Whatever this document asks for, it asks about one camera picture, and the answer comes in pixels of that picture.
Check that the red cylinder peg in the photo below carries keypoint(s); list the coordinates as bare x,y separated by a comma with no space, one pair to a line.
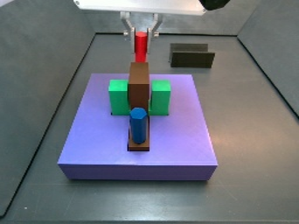
140,46

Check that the green block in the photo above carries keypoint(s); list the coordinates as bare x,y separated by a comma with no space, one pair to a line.
117,97
160,98

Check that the brown L-shaped block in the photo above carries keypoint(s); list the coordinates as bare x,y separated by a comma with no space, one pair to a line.
137,99

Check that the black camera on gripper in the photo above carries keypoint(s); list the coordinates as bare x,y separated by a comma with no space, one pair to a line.
210,5

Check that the right green block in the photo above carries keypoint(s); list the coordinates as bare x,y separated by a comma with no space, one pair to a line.
160,98

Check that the left green block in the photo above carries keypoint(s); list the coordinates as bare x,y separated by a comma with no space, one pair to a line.
117,97

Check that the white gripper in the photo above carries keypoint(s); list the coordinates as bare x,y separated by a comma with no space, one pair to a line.
177,7

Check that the blue hexagonal peg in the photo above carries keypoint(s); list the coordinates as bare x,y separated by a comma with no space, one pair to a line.
137,122

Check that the black peg holder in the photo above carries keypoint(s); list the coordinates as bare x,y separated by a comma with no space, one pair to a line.
190,55

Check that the purple board base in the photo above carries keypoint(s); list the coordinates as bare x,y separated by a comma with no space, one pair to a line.
180,153

